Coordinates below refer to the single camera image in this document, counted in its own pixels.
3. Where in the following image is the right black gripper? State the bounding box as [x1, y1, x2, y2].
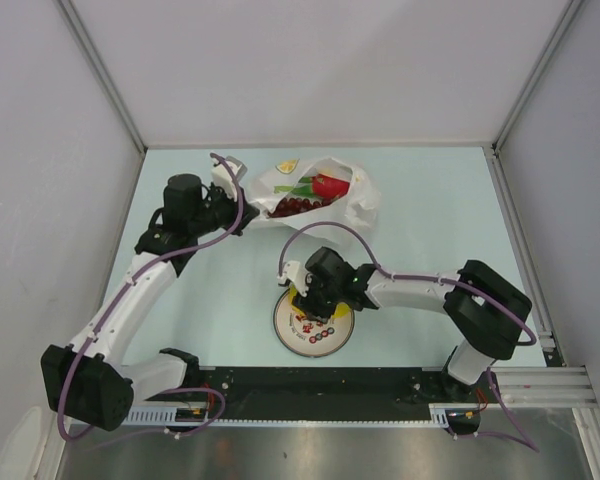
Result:
[292, 273, 342, 325]

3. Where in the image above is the round printed plate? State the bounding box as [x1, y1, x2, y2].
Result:
[273, 289, 355, 358]

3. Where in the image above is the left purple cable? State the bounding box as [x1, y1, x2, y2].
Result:
[57, 152, 246, 444]

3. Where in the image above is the red fake dragon fruit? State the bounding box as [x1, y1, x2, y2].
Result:
[273, 174, 350, 200]

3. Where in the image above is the left aluminium frame post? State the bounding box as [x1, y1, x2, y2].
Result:
[54, 0, 148, 154]

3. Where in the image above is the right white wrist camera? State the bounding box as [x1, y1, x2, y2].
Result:
[277, 260, 310, 297]

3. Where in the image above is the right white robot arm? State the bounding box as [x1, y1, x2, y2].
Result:
[278, 247, 537, 401]

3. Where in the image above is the aluminium frame post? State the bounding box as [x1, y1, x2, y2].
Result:
[54, 0, 148, 154]
[489, 0, 589, 154]

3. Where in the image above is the aluminium front rail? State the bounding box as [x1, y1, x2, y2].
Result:
[52, 364, 596, 407]

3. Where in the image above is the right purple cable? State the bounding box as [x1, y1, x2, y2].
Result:
[278, 222, 540, 454]

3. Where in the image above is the right aluminium frame post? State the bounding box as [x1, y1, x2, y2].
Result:
[489, 0, 589, 154]

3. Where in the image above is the purple cable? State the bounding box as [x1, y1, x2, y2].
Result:
[57, 152, 246, 444]
[278, 222, 540, 454]

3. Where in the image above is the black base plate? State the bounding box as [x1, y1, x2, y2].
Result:
[143, 365, 502, 435]

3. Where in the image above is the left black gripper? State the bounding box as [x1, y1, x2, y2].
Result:
[188, 181, 258, 238]

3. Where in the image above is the white plastic bag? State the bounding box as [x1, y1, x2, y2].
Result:
[245, 157, 381, 237]

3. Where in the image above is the dark red fake fruit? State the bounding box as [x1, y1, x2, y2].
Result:
[268, 197, 324, 218]

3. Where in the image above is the yellow fake banana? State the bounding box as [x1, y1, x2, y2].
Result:
[288, 285, 352, 321]

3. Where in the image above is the white slotted cable duct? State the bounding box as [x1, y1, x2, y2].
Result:
[122, 406, 449, 429]

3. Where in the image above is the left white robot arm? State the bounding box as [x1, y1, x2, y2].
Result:
[41, 166, 258, 431]

